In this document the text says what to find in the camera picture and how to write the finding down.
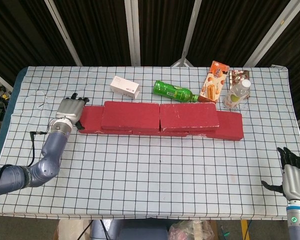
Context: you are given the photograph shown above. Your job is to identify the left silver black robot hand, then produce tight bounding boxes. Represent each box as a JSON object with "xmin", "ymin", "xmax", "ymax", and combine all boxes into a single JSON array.
[{"xmin": 55, "ymin": 92, "xmax": 90, "ymax": 131}]

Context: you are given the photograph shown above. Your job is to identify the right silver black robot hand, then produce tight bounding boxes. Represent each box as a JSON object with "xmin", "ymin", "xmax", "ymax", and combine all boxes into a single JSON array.
[{"xmin": 261, "ymin": 146, "xmax": 300, "ymax": 202}]

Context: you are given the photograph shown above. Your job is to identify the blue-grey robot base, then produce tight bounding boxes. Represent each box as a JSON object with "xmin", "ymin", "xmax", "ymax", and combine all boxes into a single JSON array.
[{"xmin": 89, "ymin": 219, "xmax": 171, "ymax": 240}]

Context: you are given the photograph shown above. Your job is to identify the small white carton box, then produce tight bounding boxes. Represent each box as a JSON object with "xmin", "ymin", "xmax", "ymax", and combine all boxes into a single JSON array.
[{"xmin": 109, "ymin": 76, "xmax": 141, "ymax": 100}]

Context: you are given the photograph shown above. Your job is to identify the yellow metal leg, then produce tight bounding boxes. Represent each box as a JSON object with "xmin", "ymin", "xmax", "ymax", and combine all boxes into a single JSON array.
[{"xmin": 240, "ymin": 219, "xmax": 250, "ymax": 240}]

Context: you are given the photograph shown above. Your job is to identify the black pleated backdrop curtain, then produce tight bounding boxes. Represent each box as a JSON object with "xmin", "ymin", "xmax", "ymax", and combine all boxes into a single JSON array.
[{"xmin": 0, "ymin": 0, "xmax": 300, "ymax": 121}]

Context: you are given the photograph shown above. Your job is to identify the green plastic drink bottle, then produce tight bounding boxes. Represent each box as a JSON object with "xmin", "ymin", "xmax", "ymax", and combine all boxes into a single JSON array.
[{"xmin": 153, "ymin": 80, "xmax": 200, "ymax": 103}]

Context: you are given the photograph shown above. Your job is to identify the white black grid tablecloth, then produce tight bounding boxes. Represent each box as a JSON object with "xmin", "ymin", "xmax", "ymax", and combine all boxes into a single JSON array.
[{"xmin": 0, "ymin": 65, "xmax": 300, "ymax": 221}]

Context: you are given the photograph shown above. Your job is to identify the clear bottle with pear label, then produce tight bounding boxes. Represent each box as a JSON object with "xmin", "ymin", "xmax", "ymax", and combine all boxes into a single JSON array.
[{"xmin": 222, "ymin": 79, "xmax": 252, "ymax": 110}]

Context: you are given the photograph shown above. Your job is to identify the clear plastic bag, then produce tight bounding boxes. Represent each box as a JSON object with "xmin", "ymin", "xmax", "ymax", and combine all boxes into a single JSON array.
[{"xmin": 168, "ymin": 219, "xmax": 216, "ymax": 240}]

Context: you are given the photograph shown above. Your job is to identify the white paper bag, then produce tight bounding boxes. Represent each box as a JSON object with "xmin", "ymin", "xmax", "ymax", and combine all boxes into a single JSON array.
[{"xmin": 55, "ymin": 219, "xmax": 93, "ymax": 240}]

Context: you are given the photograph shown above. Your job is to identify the shiny foil snack packet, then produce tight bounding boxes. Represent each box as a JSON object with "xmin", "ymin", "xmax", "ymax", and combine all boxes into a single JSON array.
[{"xmin": 228, "ymin": 69, "xmax": 251, "ymax": 100}]

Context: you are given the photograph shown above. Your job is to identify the orange snack box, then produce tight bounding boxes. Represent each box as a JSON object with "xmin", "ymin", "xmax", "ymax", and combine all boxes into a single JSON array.
[{"xmin": 198, "ymin": 60, "xmax": 230, "ymax": 105}]

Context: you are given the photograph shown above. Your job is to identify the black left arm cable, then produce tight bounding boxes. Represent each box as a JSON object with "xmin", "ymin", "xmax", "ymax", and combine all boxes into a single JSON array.
[{"xmin": 0, "ymin": 131, "xmax": 50, "ymax": 226}]

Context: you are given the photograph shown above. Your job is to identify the yellow black floor cables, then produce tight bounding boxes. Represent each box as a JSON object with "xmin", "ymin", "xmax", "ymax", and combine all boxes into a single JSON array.
[{"xmin": 0, "ymin": 84, "xmax": 12, "ymax": 101}]

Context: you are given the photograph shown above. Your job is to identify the white metal frame post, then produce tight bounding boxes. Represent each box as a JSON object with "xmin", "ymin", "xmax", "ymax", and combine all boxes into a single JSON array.
[
  {"xmin": 242, "ymin": 0, "xmax": 298, "ymax": 68},
  {"xmin": 171, "ymin": 0, "xmax": 203, "ymax": 68},
  {"xmin": 0, "ymin": 67, "xmax": 15, "ymax": 91},
  {"xmin": 44, "ymin": 0, "xmax": 84, "ymax": 67},
  {"xmin": 124, "ymin": 0, "xmax": 142, "ymax": 67}
]

